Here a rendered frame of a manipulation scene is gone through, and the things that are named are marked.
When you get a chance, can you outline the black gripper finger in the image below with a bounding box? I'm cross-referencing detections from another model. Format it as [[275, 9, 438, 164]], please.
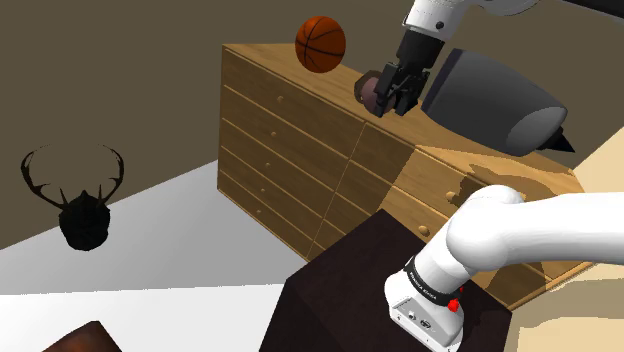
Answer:
[[372, 61, 400, 119], [394, 71, 431, 118]]

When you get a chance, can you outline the brown round cup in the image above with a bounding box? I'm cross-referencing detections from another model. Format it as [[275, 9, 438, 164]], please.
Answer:
[[353, 70, 399, 117]]

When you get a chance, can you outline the dark grey cone-shaped object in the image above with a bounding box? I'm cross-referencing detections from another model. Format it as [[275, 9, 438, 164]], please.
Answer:
[[420, 47, 577, 158]]

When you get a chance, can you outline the orange basketball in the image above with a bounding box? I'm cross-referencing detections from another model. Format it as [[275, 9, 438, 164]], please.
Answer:
[[294, 15, 348, 75]]

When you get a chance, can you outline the wooden chest of drawers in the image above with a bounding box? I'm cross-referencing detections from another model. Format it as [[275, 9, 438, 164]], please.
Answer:
[[216, 43, 594, 311]]

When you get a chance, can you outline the dark brown robot stand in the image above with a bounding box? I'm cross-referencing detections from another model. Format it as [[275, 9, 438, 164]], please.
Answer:
[[258, 208, 514, 352]]

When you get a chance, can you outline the dark brown wooden furniture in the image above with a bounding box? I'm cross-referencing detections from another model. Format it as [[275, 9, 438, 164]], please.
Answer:
[[41, 320, 123, 352]]

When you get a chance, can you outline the black antlered deer head mount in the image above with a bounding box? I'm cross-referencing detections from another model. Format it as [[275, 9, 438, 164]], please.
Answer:
[[20, 143, 126, 253]]

